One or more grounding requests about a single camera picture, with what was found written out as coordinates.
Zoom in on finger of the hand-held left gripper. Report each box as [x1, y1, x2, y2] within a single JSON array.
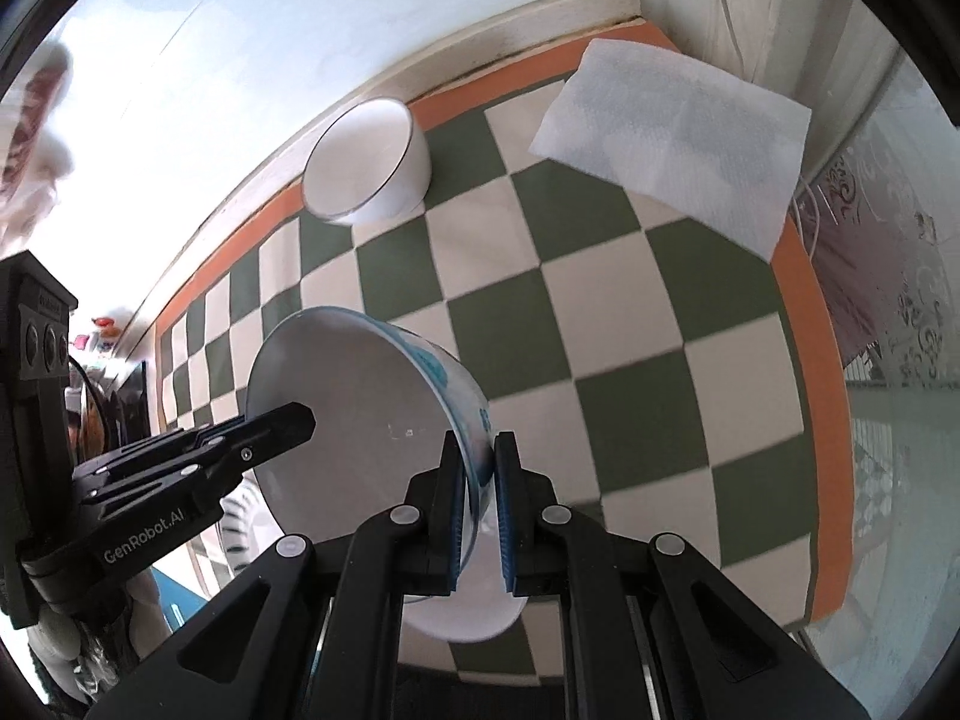
[[71, 401, 317, 509]]

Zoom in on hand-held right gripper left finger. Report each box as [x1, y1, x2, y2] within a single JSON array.
[[86, 431, 470, 720]]

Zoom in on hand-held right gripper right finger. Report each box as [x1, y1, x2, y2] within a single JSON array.
[[491, 431, 871, 720]]

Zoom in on white plate with black stripes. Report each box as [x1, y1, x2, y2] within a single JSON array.
[[217, 476, 272, 578]]

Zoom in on small white patterned bowl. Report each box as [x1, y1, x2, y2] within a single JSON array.
[[405, 525, 530, 644]]

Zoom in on white bowl with blue pattern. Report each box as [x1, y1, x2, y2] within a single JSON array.
[[246, 306, 500, 605]]

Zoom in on green checkered cloth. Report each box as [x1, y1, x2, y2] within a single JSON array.
[[154, 15, 856, 683]]

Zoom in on plastic bag with red contents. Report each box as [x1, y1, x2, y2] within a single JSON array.
[[0, 41, 76, 241]]

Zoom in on plain white bowl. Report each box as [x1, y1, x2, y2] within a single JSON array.
[[302, 97, 432, 227]]

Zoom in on white paper towel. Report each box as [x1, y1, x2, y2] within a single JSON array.
[[529, 37, 812, 261]]

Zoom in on frosted glass door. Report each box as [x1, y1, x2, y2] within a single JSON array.
[[806, 52, 960, 661]]

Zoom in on colourful wall stickers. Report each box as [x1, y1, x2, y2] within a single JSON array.
[[71, 311, 125, 353]]

